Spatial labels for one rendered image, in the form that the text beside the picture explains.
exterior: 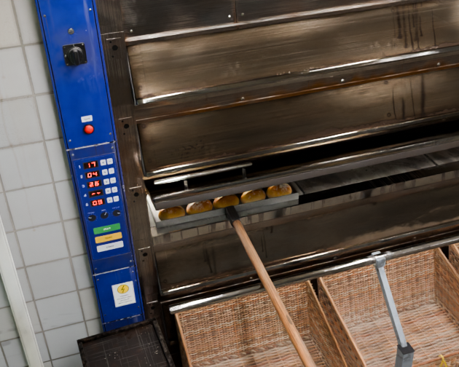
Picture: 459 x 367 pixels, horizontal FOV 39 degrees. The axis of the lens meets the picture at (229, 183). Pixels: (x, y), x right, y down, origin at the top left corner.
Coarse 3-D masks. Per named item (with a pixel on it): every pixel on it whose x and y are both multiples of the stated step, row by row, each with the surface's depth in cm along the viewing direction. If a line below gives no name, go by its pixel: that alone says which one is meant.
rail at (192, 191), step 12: (408, 144) 226; (420, 144) 226; (432, 144) 227; (348, 156) 221; (360, 156) 220; (372, 156) 222; (288, 168) 216; (300, 168) 215; (312, 168) 217; (240, 180) 211; (252, 180) 212; (264, 180) 213; (180, 192) 206; (192, 192) 207; (204, 192) 208
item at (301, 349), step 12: (240, 228) 226; (240, 240) 223; (252, 252) 215; (264, 276) 205; (264, 288) 203; (276, 300) 196; (288, 324) 188; (300, 336) 184; (300, 348) 180; (312, 360) 176
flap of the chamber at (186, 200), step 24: (456, 120) 249; (336, 144) 238; (360, 144) 235; (384, 144) 233; (456, 144) 230; (216, 168) 227; (264, 168) 223; (336, 168) 219; (168, 192) 212; (216, 192) 209; (240, 192) 212
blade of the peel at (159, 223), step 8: (264, 192) 249; (296, 192) 245; (264, 200) 241; (272, 200) 242; (280, 200) 243; (288, 200) 244; (152, 208) 243; (184, 208) 242; (224, 208) 237; (240, 208) 240; (248, 208) 241; (184, 216) 234; (192, 216) 235; (200, 216) 236; (208, 216) 237; (160, 224) 233; (168, 224) 234
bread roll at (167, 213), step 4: (168, 208) 234; (172, 208) 234; (176, 208) 234; (180, 208) 235; (160, 212) 235; (164, 212) 234; (168, 212) 234; (172, 212) 234; (176, 212) 234; (180, 212) 235; (184, 212) 237; (160, 216) 234; (164, 216) 234; (168, 216) 234; (172, 216) 234; (176, 216) 234; (180, 216) 235
